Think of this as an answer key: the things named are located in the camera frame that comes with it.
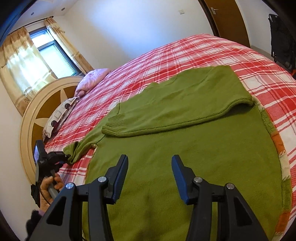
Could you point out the brown wooden door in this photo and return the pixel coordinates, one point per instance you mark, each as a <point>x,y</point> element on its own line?
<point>226,20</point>

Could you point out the window with dark frame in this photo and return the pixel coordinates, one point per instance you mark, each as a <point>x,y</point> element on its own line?
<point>57,59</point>

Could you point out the pink pillow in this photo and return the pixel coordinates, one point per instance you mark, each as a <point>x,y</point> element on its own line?
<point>90,80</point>

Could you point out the person's left hand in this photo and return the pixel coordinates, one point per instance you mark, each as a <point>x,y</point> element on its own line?
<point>46,198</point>

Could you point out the green knitted sweater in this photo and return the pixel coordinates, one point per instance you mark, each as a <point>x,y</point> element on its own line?
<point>219,130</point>

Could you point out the cream round headboard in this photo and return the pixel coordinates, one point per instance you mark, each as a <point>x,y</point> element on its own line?
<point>36,116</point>

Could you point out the white wall switch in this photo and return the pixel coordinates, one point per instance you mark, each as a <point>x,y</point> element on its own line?
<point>181,12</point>

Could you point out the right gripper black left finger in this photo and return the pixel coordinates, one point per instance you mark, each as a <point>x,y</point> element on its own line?
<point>63,219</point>

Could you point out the beige patterned curtain right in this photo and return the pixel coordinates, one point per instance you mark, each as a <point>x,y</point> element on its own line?
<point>59,35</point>

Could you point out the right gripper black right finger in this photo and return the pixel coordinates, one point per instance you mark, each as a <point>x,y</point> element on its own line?
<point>236,220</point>

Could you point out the beige patterned curtain left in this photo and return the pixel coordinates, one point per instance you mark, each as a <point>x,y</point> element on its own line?
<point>24,72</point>

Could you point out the beige patterned curtain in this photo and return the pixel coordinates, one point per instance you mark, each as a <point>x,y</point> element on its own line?
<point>59,35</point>
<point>24,72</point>

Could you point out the red white plaid bedspread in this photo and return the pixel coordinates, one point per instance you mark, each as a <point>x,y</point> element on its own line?
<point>272,85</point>

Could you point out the patterned white brown pillow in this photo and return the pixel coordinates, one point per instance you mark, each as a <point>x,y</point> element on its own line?
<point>58,117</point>

